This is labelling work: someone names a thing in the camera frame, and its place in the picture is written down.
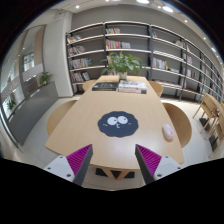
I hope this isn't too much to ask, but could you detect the black book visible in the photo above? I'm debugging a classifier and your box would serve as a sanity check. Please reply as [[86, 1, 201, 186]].
[[91, 82, 119, 92]]

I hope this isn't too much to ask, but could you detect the green potted plant white pot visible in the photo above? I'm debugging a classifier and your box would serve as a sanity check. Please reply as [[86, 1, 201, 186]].
[[101, 51, 144, 81]]

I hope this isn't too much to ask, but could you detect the small green potted plant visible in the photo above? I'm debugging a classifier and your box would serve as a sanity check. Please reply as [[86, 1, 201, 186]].
[[38, 70, 54, 87], [6, 98, 18, 113]]

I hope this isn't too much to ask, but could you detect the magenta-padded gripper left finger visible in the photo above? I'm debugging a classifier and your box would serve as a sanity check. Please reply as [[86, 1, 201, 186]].
[[44, 143, 94, 187]]

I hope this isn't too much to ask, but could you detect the round-backed wooden chair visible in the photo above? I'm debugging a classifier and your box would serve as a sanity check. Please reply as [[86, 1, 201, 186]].
[[148, 80, 165, 98], [46, 99, 78, 137], [82, 79, 98, 93], [162, 101, 193, 149]]

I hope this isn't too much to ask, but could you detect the group of slatted wooden chairs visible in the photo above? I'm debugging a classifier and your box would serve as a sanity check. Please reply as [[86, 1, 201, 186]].
[[192, 92, 224, 158]]

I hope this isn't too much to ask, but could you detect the pink computer mouse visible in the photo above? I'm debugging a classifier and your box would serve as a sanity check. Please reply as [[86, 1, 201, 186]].
[[162, 123, 175, 140]]

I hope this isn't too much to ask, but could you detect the white book stack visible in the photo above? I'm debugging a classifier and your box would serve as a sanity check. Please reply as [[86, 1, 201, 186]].
[[117, 79, 148, 95]]

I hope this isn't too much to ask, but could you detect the grey bookshelf unit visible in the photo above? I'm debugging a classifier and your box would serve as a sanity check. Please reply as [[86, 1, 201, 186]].
[[65, 20, 224, 104]]

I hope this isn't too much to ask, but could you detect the dark cartoon-face mouse pad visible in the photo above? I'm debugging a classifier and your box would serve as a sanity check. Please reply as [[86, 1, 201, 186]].
[[97, 111, 139, 138]]

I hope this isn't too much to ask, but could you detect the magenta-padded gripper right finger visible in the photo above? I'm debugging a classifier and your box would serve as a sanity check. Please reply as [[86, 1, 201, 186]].
[[134, 143, 183, 185]]

